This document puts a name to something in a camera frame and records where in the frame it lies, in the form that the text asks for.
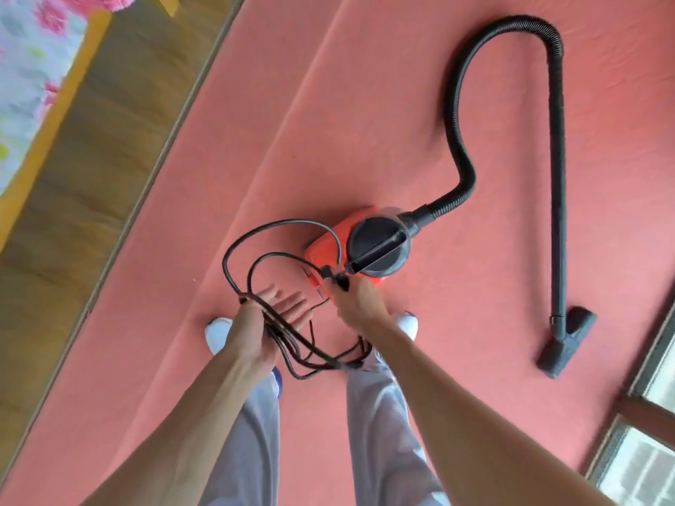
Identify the person's right hand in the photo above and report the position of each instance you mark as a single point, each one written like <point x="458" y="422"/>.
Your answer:
<point x="358" y="305"/>

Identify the person's left hand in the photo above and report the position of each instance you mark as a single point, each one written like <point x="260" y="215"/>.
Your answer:
<point x="253" y="331"/>

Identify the person's left fingers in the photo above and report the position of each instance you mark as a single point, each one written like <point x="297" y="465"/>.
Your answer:
<point x="287" y="305"/>

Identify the person's right fingers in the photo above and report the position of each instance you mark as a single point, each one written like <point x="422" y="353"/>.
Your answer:
<point x="337" y="289"/>

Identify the person's right forearm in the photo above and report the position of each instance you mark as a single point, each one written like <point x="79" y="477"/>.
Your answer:
<point x="464" y="416"/>

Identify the person's left forearm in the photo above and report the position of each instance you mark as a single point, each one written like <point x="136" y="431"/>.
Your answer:
<point x="195" y="432"/>

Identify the red canister vacuum cleaner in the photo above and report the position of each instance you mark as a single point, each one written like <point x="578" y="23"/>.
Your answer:
<point x="327" y="247"/>

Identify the white shoe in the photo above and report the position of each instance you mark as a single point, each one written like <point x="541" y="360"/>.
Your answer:
<point x="407" y="325"/>
<point x="217" y="334"/>

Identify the grey trousers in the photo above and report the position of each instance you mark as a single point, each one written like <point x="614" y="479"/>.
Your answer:
<point x="379" y="432"/>

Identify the pink carpet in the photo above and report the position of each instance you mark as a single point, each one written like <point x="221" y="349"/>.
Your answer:
<point x="369" y="100"/>

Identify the black vacuum floor nozzle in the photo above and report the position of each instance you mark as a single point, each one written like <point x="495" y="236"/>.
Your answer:
<point x="567" y="342"/>

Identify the black vacuum wand tube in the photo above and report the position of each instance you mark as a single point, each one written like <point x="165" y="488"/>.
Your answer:
<point x="559" y="205"/>

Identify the floral bedsheet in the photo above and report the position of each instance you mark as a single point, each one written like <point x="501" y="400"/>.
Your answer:
<point x="31" y="63"/>

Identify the yellow bed frame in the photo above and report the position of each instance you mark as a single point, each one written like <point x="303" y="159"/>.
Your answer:
<point x="63" y="105"/>

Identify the grey window frame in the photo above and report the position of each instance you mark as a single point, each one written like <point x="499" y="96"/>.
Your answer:
<point x="641" y="458"/>

